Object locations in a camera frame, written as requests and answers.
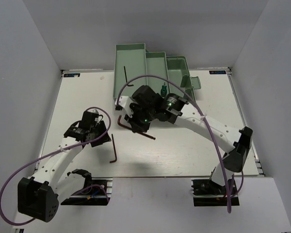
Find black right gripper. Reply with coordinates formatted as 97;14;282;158
125;104;157;133

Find green stubby screwdriver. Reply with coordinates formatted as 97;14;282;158
160;83;167;98

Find thin brown hex key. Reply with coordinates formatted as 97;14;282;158
109;134;117;164

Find green plastic toolbox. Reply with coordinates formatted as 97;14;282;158
113;43;201;100

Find small dark hex key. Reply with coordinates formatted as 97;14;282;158
123;66;134;87

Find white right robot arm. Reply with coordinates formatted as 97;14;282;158
119;85;253;194

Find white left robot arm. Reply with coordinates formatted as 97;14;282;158
17;108;111;222

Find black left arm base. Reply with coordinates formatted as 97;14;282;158
61;169;113;206

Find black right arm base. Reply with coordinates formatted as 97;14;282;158
191;179;227;207

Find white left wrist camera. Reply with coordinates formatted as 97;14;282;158
82;109;103;128

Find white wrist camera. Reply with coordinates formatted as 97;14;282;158
82;109;103;128
115;96;135;118

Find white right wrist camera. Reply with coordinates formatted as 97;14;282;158
115;96;135;118

